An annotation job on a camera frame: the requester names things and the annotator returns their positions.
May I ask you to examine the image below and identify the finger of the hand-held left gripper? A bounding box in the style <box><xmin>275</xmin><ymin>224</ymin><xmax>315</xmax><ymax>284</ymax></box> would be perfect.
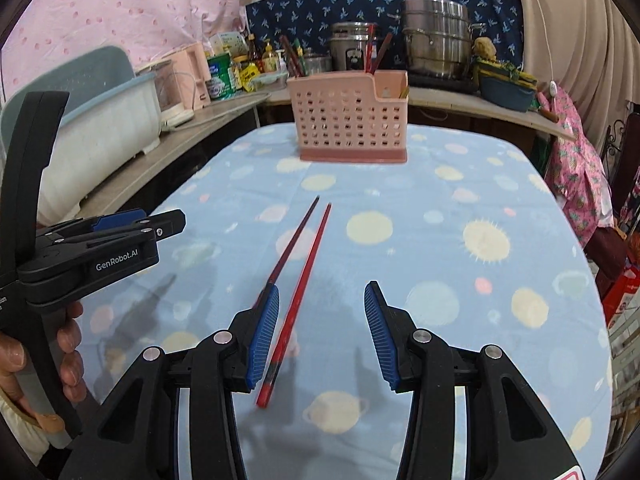
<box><xmin>35</xmin><ymin>211</ymin><xmax>187</xmax><ymax>261</ymax></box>
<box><xmin>37</xmin><ymin>210</ymin><xmax>149</xmax><ymax>241</ymax></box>

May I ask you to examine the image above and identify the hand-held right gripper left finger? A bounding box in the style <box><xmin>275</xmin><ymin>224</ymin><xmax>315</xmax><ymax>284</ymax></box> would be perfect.
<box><xmin>62</xmin><ymin>284</ymin><xmax>281</xmax><ymax>480</ymax></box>

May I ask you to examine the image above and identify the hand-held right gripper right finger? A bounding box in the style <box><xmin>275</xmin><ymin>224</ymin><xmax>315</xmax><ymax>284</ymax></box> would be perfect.
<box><xmin>363</xmin><ymin>281</ymin><xmax>586</xmax><ymax>480</ymax></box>

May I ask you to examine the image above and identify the pink perforated utensil basket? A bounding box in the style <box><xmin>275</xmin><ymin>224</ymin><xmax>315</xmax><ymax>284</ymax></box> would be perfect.
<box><xmin>286</xmin><ymin>70</ymin><xmax>410</xmax><ymax>165</ymax></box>

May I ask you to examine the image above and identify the person's left hand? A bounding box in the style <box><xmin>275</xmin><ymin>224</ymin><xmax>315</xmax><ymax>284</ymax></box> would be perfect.
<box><xmin>0</xmin><ymin>302</ymin><xmax>87</xmax><ymax>433</ymax></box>

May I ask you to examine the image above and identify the white plastic tub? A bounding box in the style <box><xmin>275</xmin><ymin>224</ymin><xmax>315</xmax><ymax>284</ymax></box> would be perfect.
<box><xmin>0</xmin><ymin>45</ymin><xmax>163</xmax><ymax>221</ymax></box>

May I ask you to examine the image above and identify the wooden kitchen counter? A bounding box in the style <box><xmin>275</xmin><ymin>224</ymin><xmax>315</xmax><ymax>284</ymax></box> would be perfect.
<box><xmin>80</xmin><ymin>82</ymin><xmax>578</xmax><ymax>221</ymax></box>

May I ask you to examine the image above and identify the pink kitchen appliance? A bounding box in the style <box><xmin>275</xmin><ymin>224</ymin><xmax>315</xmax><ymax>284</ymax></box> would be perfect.
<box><xmin>170</xmin><ymin>42</ymin><xmax>213</xmax><ymax>111</ymax></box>

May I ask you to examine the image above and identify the green tin can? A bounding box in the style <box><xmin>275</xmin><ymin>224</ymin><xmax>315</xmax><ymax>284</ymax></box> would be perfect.
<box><xmin>206</xmin><ymin>52</ymin><xmax>236</xmax><ymax>102</ymax></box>

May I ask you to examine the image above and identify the blue planet print tablecloth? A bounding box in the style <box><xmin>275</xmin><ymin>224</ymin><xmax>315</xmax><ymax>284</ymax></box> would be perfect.
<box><xmin>65</xmin><ymin>122</ymin><xmax>616</xmax><ymax>480</ymax></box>

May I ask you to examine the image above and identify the yellow packet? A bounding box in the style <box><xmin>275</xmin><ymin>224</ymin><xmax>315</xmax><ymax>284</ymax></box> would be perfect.
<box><xmin>239</xmin><ymin>62</ymin><xmax>263</xmax><ymax>92</ymax></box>

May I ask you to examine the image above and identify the clear plastic food container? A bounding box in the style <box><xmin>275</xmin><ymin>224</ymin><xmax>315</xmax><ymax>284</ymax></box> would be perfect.
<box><xmin>250</xmin><ymin>71</ymin><xmax>291</xmax><ymax>93</ymax></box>

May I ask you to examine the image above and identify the white green carton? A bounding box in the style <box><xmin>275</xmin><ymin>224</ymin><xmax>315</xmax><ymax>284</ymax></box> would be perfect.
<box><xmin>209</xmin><ymin>31</ymin><xmax>248</xmax><ymax>58</ymax></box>

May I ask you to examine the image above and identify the pink dotted cloth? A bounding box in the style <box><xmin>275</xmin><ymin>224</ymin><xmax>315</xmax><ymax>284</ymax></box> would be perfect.
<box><xmin>0</xmin><ymin>0</ymin><xmax>266</xmax><ymax>96</ymax></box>

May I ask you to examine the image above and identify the small steel pot with lid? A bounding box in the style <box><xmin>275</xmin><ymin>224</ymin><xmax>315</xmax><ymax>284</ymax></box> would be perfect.
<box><xmin>300</xmin><ymin>47</ymin><xmax>335</xmax><ymax>76</ymax></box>

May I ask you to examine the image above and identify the dark brown cloth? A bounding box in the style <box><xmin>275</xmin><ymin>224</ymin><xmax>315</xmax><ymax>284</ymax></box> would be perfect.
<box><xmin>587</xmin><ymin>225</ymin><xmax>631</xmax><ymax>301</ymax></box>

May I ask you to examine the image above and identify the red cardboard box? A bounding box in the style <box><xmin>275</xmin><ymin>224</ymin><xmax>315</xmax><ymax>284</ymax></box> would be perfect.
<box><xmin>602</xmin><ymin>265</ymin><xmax>640</xmax><ymax>328</ymax></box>

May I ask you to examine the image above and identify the steel rice cooker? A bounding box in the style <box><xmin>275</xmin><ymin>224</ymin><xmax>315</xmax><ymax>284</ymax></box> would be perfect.
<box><xmin>327</xmin><ymin>21</ymin><xmax>378</xmax><ymax>72</ymax></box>

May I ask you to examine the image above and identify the pink floral garment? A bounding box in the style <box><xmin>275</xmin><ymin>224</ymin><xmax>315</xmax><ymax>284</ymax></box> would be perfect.
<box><xmin>542</xmin><ymin>85</ymin><xmax>616</xmax><ymax>248</ymax></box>

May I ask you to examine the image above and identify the navy leaf print cloth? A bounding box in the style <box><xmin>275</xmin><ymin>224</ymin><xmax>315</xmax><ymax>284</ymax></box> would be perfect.
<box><xmin>245</xmin><ymin>0</ymin><xmax>526</xmax><ymax>68</ymax></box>

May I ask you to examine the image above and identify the black induction cooktop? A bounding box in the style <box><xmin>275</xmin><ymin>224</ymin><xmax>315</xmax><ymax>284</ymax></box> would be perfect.
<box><xmin>407</xmin><ymin>74</ymin><xmax>481</xmax><ymax>95</ymax></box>

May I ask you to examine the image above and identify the blue plastic basin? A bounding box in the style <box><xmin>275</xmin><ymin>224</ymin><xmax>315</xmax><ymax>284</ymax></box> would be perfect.
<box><xmin>477</xmin><ymin>72</ymin><xmax>538</xmax><ymax>113</ymax></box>

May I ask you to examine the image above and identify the yellow green cleaning cloth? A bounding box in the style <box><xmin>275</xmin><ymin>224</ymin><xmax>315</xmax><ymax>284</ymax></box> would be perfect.
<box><xmin>475</xmin><ymin>57</ymin><xmax>538</xmax><ymax>86</ymax></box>

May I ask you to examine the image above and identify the large steel steamer pot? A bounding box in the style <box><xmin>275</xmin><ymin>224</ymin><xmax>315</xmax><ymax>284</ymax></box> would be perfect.
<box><xmin>401</xmin><ymin>0</ymin><xmax>488</xmax><ymax>81</ymax></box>

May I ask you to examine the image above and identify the black iron chair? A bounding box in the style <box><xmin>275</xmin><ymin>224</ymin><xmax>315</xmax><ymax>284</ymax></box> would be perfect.
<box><xmin>602</xmin><ymin>102</ymin><xmax>640</xmax><ymax>221</ymax></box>

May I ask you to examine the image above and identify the beige curtain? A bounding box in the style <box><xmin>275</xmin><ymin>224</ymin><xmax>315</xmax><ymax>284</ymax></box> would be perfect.
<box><xmin>475</xmin><ymin>0</ymin><xmax>636</xmax><ymax>136</ymax></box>

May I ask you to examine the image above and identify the white plastic frame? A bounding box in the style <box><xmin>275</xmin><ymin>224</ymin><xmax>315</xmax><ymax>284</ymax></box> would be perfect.
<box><xmin>607</xmin><ymin>305</ymin><xmax>640</xmax><ymax>361</ymax></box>

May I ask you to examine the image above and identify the white pull cord switch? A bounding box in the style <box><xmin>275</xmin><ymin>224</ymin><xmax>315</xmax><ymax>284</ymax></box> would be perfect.
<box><xmin>520</xmin><ymin>0</ymin><xmax>561</xmax><ymax>98</ymax></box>

